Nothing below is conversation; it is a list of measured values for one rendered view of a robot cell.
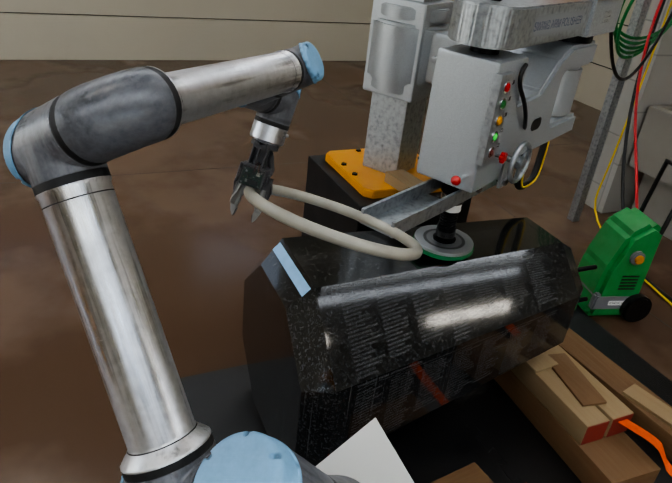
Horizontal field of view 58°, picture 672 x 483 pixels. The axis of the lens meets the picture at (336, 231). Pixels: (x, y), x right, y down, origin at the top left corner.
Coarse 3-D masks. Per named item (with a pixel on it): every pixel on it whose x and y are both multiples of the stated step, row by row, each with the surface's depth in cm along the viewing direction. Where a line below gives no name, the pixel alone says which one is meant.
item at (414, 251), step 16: (256, 192) 149; (272, 192) 170; (288, 192) 175; (304, 192) 179; (272, 208) 140; (336, 208) 181; (352, 208) 181; (288, 224) 138; (304, 224) 136; (368, 224) 179; (384, 224) 176; (336, 240) 136; (352, 240) 136; (400, 240) 170; (384, 256) 140; (400, 256) 143; (416, 256) 149
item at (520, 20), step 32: (480, 0) 177; (512, 0) 185; (544, 0) 195; (576, 0) 205; (608, 0) 220; (448, 32) 185; (480, 32) 174; (512, 32) 175; (544, 32) 190; (576, 32) 212; (608, 32) 234
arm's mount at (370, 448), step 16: (368, 432) 111; (384, 432) 109; (352, 448) 111; (368, 448) 109; (384, 448) 107; (320, 464) 112; (336, 464) 110; (352, 464) 109; (368, 464) 107; (384, 464) 105; (400, 464) 104; (368, 480) 105; (384, 480) 103; (400, 480) 102
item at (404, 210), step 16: (400, 192) 193; (416, 192) 200; (464, 192) 202; (480, 192) 213; (368, 208) 180; (384, 208) 188; (400, 208) 193; (416, 208) 194; (432, 208) 188; (448, 208) 198; (400, 224) 176; (416, 224) 184
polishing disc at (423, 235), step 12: (420, 228) 225; (432, 228) 226; (420, 240) 217; (432, 240) 218; (456, 240) 219; (468, 240) 220; (432, 252) 212; (444, 252) 211; (456, 252) 212; (468, 252) 214
